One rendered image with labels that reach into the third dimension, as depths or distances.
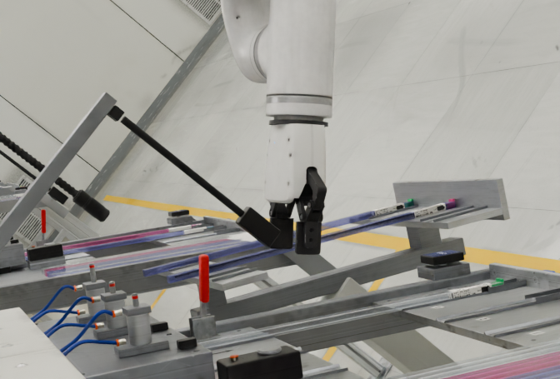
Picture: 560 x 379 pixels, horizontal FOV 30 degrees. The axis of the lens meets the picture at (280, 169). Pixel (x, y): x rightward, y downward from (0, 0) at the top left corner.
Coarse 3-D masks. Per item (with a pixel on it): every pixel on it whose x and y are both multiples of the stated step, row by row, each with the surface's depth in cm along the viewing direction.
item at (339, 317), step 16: (384, 304) 136; (400, 304) 136; (416, 304) 137; (304, 320) 132; (320, 320) 132; (336, 320) 133; (352, 320) 134; (224, 336) 129; (240, 336) 128; (256, 336) 129
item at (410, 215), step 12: (396, 216) 170; (408, 216) 171; (348, 228) 167; (360, 228) 167; (372, 228) 168; (324, 240) 165; (264, 252) 161; (276, 252) 162; (216, 264) 158; (228, 264) 159; (240, 264) 160; (168, 276) 155; (180, 276) 156; (192, 276) 157
